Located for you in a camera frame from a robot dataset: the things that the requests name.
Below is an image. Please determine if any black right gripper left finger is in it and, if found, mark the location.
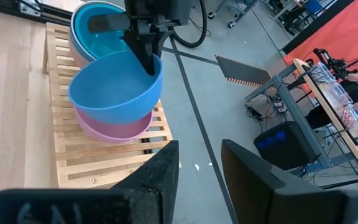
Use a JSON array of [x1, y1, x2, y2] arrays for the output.
[[0, 139, 180, 224]]

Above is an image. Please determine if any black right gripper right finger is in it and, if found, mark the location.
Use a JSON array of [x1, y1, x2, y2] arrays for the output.
[[221, 139, 358, 224]]

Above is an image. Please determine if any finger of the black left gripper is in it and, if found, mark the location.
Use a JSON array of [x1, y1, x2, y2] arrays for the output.
[[87, 13, 155, 77], [152, 26, 172, 59]]

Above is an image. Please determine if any teal bowl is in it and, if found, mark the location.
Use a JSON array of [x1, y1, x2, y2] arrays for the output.
[[73, 3, 133, 62]]

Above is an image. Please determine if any beige grey bowl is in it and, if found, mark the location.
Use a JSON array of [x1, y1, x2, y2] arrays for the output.
[[68, 0, 127, 63]]

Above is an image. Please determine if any deep blue bowl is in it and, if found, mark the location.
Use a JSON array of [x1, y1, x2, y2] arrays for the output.
[[68, 49, 164, 126]]

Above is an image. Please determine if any pink bowl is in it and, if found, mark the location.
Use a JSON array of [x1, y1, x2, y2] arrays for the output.
[[73, 105, 154, 144]]

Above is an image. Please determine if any wooden slatted shelf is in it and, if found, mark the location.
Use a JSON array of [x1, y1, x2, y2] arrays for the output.
[[44, 21, 173, 190]]

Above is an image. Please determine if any black computer tower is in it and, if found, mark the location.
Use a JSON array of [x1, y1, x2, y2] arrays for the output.
[[253, 121, 320, 171]]

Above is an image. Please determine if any black toothed mat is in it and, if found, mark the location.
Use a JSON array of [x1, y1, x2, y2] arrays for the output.
[[214, 55, 272, 88]]

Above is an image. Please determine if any black power adapter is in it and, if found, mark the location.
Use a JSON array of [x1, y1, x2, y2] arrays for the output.
[[272, 100, 288, 114]]

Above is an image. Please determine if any wooden-top metal table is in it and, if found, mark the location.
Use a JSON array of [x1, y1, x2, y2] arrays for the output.
[[244, 57, 358, 175]]

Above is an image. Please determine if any clear plastic box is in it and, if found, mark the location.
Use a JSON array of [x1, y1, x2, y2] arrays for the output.
[[309, 62, 354, 105], [337, 102, 358, 141]]

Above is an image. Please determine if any orange-red partition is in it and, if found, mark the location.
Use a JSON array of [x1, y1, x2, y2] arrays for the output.
[[283, 0, 358, 94]]

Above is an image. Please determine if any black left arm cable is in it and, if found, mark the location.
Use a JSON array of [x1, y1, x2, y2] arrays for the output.
[[172, 0, 209, 49]]

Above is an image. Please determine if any grey wheeled cart frame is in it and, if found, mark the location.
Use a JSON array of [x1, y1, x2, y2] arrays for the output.
[[208, 0, 257, 29]]

